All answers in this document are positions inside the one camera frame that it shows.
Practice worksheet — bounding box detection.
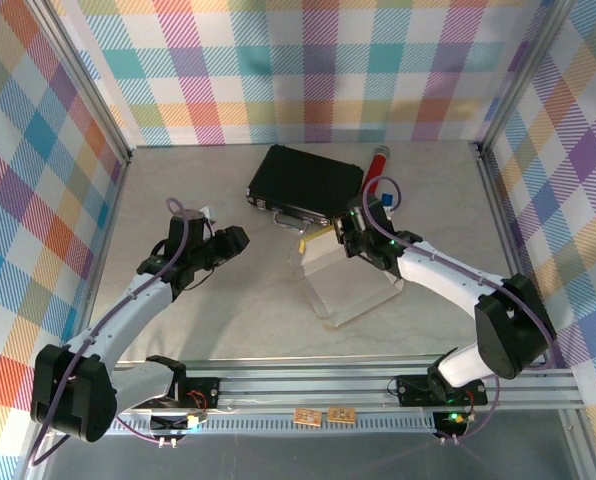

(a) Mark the yellow and white paper box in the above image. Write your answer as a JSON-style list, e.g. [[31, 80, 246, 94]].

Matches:
[[288, 225, 407, 331]]

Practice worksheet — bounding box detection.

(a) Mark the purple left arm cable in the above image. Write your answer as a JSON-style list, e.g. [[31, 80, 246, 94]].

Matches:
[[27, 197, 214, 469]]

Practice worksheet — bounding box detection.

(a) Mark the red microphone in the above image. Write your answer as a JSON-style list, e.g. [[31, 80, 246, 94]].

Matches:
[[360, 144, 393, 201]]

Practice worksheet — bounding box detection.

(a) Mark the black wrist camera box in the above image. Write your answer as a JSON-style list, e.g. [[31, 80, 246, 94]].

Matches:
[[332, 215, 362, 259], [218, 225, 252, 262]]

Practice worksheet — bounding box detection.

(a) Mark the aluminium side rail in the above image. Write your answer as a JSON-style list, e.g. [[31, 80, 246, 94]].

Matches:
[[470, 142, 529, 291], [70, 149, 135, 351]]

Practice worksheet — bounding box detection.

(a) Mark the small black controller board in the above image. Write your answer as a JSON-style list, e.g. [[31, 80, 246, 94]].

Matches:
[[149, 408, 203, 435], [433, 409, 472, 437]]

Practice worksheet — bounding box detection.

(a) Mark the aluminium frame post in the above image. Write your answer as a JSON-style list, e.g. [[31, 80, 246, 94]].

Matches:
[[472, 0, 579, 156], [27, 0, 134, 166]]

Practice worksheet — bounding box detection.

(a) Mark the black briefcase with metal trim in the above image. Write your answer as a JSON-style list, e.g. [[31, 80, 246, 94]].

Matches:
[[244, 144, 367, 235]]

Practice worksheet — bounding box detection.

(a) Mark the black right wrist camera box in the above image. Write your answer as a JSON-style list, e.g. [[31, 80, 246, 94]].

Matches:
[[332, 215, 362, 259]]

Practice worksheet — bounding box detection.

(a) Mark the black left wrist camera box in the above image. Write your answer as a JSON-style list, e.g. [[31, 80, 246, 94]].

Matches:
[[218, 225, 252, 262]]

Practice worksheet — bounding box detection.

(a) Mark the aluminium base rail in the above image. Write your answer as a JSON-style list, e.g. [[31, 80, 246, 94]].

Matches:
[[32, 352, 587, 416]]

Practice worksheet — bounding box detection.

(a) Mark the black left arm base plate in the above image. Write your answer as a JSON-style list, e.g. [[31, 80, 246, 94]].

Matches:
[[129, 377, 223, 410]]

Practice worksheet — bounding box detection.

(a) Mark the slotted grey cable duct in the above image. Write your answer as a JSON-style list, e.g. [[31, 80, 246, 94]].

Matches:
[[55, 417, 442, 437]]

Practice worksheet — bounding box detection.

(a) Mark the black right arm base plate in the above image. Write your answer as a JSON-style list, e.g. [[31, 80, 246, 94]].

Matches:
[[395, 373, 489, 407]]

